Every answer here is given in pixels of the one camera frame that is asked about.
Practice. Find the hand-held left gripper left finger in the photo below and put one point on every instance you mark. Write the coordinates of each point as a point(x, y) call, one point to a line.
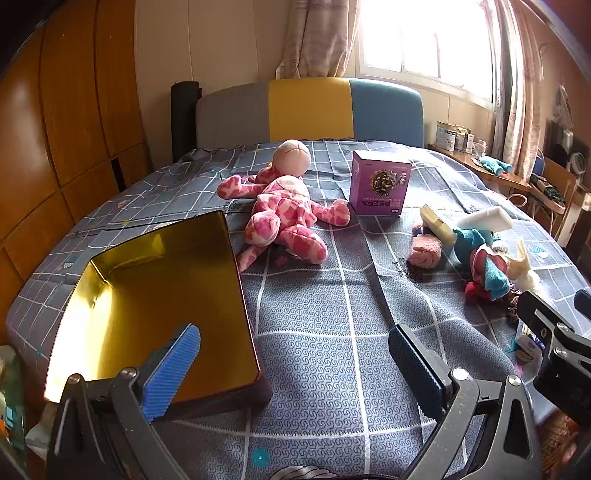
point(173, 374)

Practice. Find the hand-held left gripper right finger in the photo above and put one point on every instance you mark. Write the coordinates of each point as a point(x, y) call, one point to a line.
point(418, 374)

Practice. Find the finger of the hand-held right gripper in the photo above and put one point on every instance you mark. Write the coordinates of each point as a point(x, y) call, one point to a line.
point(584, 302)
point(538, 311)

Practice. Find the pink scrunchie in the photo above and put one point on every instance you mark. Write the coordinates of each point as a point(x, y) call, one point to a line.
point(513, 310)

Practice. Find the blue tissue pack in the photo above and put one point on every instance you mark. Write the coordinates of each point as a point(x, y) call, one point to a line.
point(527, 344)

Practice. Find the white socks bundle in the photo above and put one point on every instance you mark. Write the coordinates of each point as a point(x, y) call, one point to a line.
point(524, 274)

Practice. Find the teal plush bear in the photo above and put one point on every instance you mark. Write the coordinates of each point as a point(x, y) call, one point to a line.
point(496, 277)

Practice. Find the small red plush toy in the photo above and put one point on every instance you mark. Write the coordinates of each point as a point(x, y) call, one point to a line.
point(473, 291)

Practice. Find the gold box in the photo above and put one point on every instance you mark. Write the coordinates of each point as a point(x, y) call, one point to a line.
point(152, 300)

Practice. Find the white foam block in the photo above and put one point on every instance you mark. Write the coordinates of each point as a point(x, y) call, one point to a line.
point(489, 218)

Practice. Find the pink towel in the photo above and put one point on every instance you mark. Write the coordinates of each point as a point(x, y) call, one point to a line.
point(425, 251)

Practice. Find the beige packet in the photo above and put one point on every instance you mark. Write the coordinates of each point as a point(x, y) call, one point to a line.
point(438, 226)

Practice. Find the woven brown basket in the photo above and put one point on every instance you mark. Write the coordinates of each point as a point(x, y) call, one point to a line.
point(556, 434)

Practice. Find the dark folded umbrella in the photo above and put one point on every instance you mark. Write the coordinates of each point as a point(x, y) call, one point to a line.
point(547, 189)

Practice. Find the wooden chair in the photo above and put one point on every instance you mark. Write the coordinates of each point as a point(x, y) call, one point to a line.
point(561, 180)

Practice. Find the blue container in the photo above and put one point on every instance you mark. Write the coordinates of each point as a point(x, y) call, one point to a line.
point(540, 167)

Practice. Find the teal cloth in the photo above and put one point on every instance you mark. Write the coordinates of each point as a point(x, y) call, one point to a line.
point(494, 165)

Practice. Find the black appliance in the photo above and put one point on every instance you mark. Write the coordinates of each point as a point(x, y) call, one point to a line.
point(559, 147)

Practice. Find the wooden side desk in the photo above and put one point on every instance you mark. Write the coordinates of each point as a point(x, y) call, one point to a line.
point(471, 168)

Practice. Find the green printed bag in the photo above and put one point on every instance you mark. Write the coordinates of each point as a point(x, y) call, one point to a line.
point(11, 392)

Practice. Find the small white carton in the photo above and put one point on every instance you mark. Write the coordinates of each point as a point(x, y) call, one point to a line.
point(465, 140)

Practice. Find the purple carton box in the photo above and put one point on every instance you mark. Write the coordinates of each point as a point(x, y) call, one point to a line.
point(378, 189)

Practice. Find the tins on side table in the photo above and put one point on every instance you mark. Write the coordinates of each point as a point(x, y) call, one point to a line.
point(446, 136)

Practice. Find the pink spotted plush toy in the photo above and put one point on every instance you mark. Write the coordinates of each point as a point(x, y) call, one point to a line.
point(281, 203)

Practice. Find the long beige curtain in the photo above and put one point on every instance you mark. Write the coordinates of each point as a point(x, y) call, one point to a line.
point(512, 92)

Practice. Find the black rolled mat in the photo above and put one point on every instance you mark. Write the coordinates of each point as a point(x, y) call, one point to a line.
point(184, 120)

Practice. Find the wooden wardrobe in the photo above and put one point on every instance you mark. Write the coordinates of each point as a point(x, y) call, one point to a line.
point(69, 115)

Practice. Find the grey yellow blue headboard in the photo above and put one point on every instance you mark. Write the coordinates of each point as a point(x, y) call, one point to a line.
point(309, 108)

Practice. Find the window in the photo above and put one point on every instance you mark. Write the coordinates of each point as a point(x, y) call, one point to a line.
point(425, 41)

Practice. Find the short beige curtain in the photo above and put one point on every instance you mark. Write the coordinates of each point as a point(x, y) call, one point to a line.
point(314, 37)

